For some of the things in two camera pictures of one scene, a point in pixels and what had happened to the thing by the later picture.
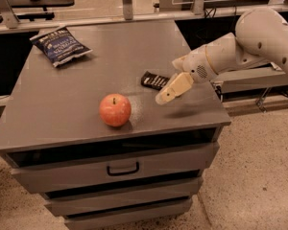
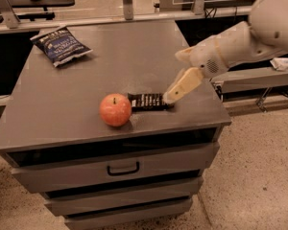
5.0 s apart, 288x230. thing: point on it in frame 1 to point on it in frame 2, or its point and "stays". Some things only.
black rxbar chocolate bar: x=154 y=80 to x=148 y=102
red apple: x=114 y=109 stays
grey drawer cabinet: x=83 y=126 stays
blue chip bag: x=60 y=46 stays
